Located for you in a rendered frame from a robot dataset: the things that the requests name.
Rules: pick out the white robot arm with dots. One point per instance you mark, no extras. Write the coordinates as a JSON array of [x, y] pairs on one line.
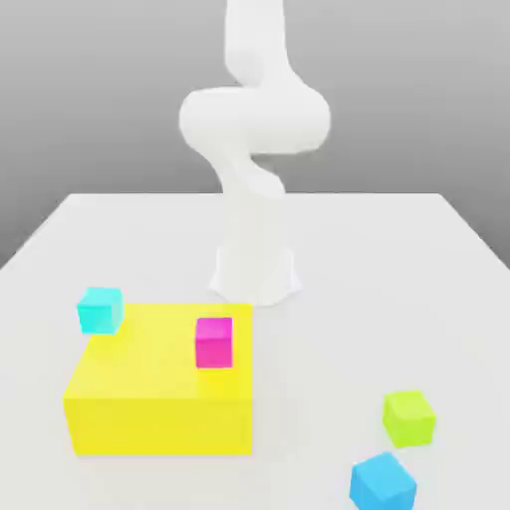
[[255, 119]]

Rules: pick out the small magenta cube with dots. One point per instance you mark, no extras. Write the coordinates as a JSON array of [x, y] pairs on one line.
[[214, 344]]

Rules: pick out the small cyan cube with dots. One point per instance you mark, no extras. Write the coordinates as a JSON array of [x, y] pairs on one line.
[[99, 310]]

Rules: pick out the small lime green cube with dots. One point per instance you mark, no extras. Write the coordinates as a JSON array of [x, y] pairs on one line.
[[408, 420]]

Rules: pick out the small blue cube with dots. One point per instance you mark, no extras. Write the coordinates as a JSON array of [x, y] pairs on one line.
[[382, 484]]

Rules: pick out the large yellow box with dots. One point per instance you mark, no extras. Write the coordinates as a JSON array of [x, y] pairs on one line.
[[159, 414]]

